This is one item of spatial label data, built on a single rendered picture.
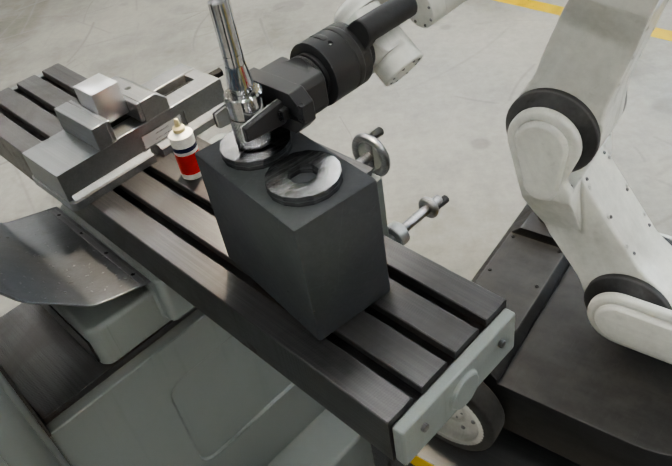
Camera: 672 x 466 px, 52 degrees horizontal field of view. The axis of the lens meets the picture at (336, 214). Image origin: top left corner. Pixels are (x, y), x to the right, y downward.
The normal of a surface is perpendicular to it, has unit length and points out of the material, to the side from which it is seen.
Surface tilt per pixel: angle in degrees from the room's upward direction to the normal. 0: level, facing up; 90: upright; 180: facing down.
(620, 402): 0
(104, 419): 90
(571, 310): 0
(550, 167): 90
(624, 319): 90
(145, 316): 90
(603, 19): 115
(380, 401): 0
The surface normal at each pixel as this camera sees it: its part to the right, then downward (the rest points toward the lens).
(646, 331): -0.57, 0.59
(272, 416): 0.71, 0.38
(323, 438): -0.14, -0.75
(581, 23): -0.53, 0.82
